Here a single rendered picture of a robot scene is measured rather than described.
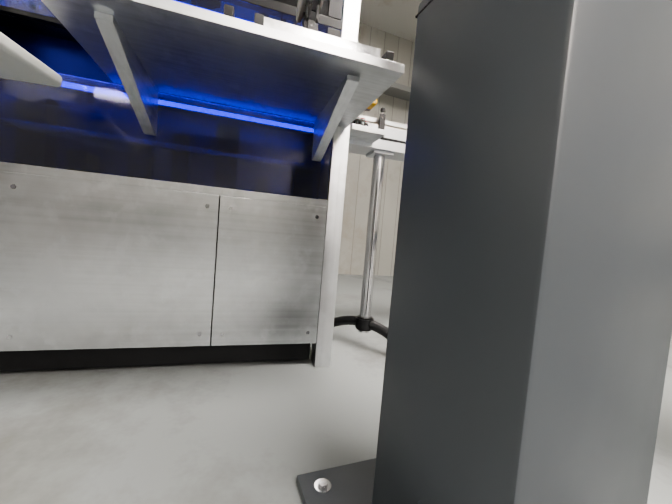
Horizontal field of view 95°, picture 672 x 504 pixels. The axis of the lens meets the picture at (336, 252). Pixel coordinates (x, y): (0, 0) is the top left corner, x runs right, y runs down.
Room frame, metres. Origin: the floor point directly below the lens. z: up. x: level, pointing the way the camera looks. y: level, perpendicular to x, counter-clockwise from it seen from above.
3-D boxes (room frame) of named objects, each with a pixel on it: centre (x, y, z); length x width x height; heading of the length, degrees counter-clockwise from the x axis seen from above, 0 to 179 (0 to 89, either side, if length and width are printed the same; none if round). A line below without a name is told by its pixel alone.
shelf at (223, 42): (0.84, 0.29, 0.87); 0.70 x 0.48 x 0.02; 107
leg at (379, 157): (1.33, -0.15, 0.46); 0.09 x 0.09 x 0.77; 17
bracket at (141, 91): (0.76, 0.52, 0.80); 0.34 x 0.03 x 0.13; 17
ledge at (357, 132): (1.19, -0.06, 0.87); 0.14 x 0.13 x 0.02; 17
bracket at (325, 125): (0.91, 0.04, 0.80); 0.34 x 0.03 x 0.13; 17
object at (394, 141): (1.37, -0.29, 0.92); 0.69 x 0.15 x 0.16; 107
